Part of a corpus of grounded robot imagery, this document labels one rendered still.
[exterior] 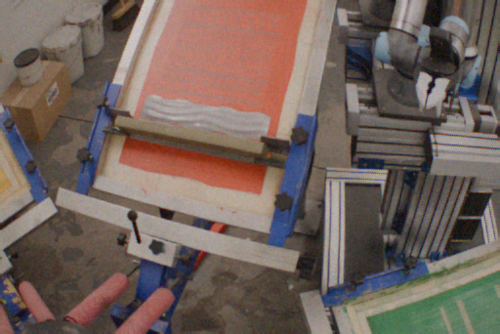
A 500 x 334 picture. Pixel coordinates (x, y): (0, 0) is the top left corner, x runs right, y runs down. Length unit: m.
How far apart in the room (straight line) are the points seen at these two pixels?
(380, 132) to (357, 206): 1.07
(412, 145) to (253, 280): 1.23
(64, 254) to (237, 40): 1.70
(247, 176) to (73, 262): 1.59
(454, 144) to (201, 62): 0.78
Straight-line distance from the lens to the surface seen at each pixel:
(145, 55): 1.67
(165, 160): 1.54
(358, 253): 2.53
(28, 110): 3.46
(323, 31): 1.54
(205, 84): 1.57
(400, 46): 1.25
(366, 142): 1.71
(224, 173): 1.48
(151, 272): 1.41
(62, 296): 2.78
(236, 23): 1.63
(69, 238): 2.98
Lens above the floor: 2.25
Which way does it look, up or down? 46 degrees down
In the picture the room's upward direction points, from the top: 2 degrees counter-clockwise
